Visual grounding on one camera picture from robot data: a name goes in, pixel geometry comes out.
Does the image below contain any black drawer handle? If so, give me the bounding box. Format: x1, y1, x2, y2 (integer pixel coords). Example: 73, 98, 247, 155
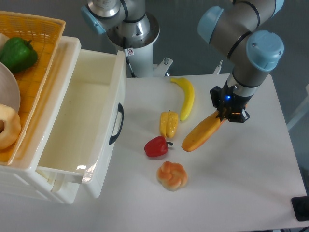
109, 103, 125, 145

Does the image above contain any white bracket right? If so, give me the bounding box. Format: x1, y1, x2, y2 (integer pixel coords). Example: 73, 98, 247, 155
212, 60, 223, 75

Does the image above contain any yellow bell pepper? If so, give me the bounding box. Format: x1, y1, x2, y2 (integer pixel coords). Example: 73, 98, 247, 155
159, 111, 179, 138

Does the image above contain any long orange bread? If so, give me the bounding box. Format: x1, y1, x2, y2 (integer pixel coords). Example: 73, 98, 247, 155
182, 111, 226, 152

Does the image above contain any pale food in basket corner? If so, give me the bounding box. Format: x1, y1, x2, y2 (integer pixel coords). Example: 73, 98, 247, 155
0, 33, 9, 50

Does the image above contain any round knotted bread roll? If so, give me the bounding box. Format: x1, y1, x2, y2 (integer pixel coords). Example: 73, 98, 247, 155
156, 161, 188, 191

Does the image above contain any white bracket with bolt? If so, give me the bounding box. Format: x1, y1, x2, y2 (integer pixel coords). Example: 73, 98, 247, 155
153, 57, 173, 77

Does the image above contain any white drawer cabinet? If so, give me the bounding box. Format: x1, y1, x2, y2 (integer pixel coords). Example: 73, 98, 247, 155
0, 36, 81, 203

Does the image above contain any red bell pepper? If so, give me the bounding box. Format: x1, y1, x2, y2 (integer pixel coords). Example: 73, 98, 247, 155
144, 136, 173, 158

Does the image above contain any upper white drawer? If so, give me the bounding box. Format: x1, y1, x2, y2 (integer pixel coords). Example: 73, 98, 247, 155
39, 50, 126, 204

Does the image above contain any ring doughnut bread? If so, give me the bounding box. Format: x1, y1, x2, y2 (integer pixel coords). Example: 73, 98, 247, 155
0, 104, 22, 150

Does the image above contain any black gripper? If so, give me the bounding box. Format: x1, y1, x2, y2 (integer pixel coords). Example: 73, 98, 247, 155
210, 83, 250, 123

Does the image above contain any white object at right edge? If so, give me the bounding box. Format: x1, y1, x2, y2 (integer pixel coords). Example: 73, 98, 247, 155
286, 84, 309, 131

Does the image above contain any beige plate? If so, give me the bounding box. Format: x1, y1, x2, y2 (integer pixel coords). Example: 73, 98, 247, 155
0, 63, 21, 113

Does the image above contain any yellow plastic basket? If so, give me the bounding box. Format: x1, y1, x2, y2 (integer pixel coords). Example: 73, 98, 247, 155
0, 11, 66, 165

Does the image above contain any green bell pepper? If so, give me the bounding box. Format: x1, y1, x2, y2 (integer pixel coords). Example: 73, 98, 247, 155
0, 37, 38, 73

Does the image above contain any black cable on pedestal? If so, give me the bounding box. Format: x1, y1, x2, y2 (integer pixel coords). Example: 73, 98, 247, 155
123, 36, 137, 78

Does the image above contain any black device at table edge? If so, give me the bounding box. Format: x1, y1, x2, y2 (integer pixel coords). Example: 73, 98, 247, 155
291, 196, 309, 221

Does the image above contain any yellow banana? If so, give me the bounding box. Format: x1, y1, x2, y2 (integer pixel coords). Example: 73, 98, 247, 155
170, 77, 195, 121

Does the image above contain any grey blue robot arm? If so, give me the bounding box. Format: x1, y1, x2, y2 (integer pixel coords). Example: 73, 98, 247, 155
81, 0, 284, 123

